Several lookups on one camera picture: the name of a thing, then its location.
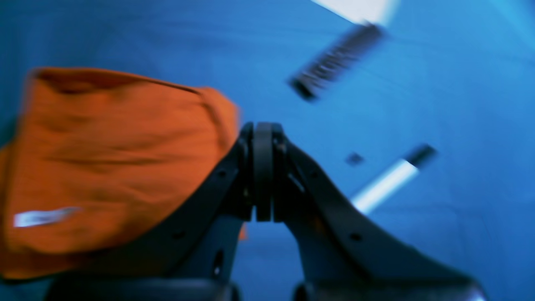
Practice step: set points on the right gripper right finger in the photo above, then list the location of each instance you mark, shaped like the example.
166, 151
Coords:
344, 255

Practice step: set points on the white marker pen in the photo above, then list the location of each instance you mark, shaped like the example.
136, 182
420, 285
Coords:
393, 178

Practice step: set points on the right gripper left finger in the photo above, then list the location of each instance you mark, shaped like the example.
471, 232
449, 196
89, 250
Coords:
187, 257

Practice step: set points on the blue table cloth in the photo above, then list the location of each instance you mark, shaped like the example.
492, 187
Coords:
456, 74

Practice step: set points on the white paper sheet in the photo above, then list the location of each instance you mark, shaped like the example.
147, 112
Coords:
378, 12

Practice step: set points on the orange t-shirt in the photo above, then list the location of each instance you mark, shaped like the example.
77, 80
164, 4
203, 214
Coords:
99, 157

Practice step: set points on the grey remote control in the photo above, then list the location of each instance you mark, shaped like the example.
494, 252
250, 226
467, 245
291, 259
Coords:
327, 68

